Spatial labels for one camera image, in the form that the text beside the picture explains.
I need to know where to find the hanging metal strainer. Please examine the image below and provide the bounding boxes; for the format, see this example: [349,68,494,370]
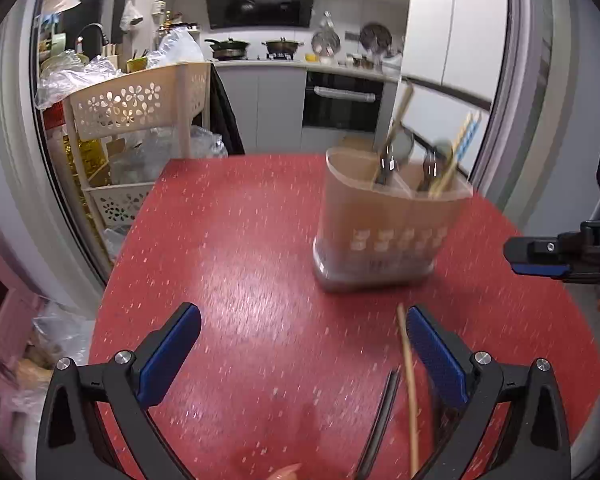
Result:
[310,11,342,57]

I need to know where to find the clear plastic bag in rack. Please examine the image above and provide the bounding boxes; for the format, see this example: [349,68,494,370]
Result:
[109,126,229,187]

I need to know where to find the white refrigerator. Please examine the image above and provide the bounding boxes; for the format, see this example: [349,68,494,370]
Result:
[390,0,512,108]

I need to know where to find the pink plastic stool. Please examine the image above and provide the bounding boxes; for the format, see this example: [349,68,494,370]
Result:
[0,227,47,463]

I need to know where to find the person's left hand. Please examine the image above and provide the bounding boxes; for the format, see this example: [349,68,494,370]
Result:
[269,462,304,480]

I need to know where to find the round metal steamer rack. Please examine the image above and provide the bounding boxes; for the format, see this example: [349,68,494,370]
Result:
[358,22,394,57]

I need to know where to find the clear crumpled plastic bag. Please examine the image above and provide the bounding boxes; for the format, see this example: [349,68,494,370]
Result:
[34,50,127,111]

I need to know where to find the black wok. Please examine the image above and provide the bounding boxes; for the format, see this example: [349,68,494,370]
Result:
[204,37,251,59]

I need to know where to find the plastic bag with brown contents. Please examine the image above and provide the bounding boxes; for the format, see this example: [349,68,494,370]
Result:
[19,304,100,386]

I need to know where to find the spice bottle rack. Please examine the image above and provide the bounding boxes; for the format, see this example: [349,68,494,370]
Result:
[152,0,202,37]

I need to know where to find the black built-in oven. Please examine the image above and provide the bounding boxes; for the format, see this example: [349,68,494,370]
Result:
[302,71,385,134]

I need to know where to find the black-handled metal spoon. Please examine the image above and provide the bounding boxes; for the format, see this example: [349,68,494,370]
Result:
[419,152,441,192]
[375,142,396,186]
[392,124,415,168]

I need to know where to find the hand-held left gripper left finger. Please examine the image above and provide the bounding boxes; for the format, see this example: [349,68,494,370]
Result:
[35,302,202,480]

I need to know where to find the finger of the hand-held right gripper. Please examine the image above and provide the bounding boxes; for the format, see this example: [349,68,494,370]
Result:
[504,234,581,277]

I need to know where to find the beige perforated storage rack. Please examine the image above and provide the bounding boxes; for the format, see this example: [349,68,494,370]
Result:
[61,61,214,227]

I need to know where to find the beige plastic utensil holder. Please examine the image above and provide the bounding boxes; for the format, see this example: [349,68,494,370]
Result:
[312,135,474,294]

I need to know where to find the black range hood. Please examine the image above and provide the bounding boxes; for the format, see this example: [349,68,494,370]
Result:
[203,0,319,30]

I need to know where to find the small hanging plastic bag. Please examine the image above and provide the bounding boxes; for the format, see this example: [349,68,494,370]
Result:
[119,0,144,32]

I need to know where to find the white plastic bag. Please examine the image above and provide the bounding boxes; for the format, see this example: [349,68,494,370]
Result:
[146,27,204,69]

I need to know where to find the black kitchen faucet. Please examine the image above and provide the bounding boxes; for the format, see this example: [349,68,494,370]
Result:
[76,23,109,57]

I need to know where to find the black chopstick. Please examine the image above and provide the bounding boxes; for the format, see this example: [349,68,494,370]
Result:
[354,369,398,480]
[365,369,402,480]

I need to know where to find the grey sliding door frame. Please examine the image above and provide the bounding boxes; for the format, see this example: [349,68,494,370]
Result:
[0,0,112,307]
[469,0,553,213]

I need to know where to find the yellow oil bottle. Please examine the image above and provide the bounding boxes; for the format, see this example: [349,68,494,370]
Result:
[62,134,112,177]

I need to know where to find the metal spoons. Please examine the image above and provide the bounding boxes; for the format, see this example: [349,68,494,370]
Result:
[372,80,415,186]

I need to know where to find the dark lidded cooking pot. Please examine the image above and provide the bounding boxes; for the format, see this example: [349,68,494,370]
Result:
[261,37,305,59]

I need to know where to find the yellow striped chopstick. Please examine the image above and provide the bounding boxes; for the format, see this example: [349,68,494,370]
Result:
[429,112,473,197]

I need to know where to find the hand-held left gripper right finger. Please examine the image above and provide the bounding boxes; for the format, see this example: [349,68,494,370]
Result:
[406,305,573,480]

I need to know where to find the blue patterned chopstick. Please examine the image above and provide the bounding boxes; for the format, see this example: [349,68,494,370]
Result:
[437,111,482,196]

